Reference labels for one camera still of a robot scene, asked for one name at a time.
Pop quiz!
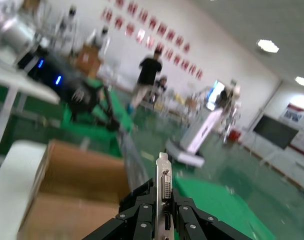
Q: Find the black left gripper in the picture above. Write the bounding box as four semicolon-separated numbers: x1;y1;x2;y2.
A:
25;49;120;131

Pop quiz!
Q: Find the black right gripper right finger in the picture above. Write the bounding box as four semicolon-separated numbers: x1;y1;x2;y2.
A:
170;187;253;240

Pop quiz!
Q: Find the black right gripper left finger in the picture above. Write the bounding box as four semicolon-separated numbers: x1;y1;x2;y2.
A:
81;177;158;240

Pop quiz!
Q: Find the translucent grey antistatic bag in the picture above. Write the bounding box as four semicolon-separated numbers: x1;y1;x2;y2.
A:
116;127;155;198

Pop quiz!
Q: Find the graphics card with silver bracket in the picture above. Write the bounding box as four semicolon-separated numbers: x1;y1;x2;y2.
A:
155;151;178;240

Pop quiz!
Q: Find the brown open cardboard box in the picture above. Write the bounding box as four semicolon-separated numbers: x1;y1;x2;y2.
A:
18;139;132;240

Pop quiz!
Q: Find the green cloth covered table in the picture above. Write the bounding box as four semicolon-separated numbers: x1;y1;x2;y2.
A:
173;173;277;240

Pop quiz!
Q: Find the brown carton stack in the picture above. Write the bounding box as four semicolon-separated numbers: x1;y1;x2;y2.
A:
75;46;103;76

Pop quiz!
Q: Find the person in beige trousers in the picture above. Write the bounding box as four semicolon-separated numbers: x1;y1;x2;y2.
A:
129;48;163;111

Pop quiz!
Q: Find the seated person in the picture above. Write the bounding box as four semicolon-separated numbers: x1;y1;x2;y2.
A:
154;75;168;101

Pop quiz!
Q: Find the white humanoid robot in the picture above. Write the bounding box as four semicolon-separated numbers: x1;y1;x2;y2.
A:
88;26;110;55
61;7;79;36

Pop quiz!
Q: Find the white desk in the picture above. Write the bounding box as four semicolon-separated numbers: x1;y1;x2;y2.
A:
0;67;61;158

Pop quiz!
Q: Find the white screen stand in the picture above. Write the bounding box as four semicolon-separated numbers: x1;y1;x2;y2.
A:
249;139;277;172

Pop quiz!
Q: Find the black display screen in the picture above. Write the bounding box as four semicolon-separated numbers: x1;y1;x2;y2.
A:
253;114;299;150

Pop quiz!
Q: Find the poster with photos and icons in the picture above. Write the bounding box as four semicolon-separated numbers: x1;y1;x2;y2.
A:
283;101;304;160

